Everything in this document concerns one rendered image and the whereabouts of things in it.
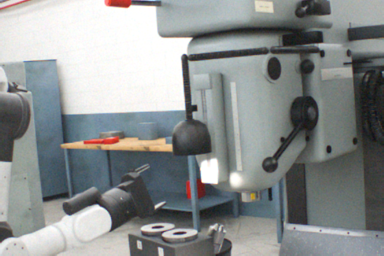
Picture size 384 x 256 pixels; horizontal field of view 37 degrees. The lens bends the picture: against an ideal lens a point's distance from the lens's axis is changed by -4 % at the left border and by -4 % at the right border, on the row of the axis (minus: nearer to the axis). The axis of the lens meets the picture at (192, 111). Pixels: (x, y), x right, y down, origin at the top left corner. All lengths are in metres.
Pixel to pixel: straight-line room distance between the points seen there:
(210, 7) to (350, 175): 0.64
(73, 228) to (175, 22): 0.49
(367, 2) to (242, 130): 0.57
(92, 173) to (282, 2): 7.41
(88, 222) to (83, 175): 7.32
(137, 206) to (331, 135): 0.50
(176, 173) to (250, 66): 6.15
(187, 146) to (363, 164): 0.60
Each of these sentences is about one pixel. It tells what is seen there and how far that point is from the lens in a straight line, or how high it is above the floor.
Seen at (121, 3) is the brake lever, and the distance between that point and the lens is 1.14.
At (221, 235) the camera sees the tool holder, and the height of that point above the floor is 1.12.
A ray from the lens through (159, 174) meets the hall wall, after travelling 7.46.
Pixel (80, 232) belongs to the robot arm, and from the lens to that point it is 1.30.
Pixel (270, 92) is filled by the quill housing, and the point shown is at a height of 1.50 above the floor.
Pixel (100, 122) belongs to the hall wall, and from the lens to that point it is 8.17.
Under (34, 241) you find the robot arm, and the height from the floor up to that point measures 1.24.
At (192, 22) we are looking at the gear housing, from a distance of 1.16.
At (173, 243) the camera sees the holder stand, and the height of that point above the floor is 1.15.
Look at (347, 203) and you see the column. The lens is 1.58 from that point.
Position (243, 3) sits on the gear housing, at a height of 1.67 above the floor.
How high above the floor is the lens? 1.54
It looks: 3 degrees down
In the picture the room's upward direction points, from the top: 5 degrees counter-clockwise
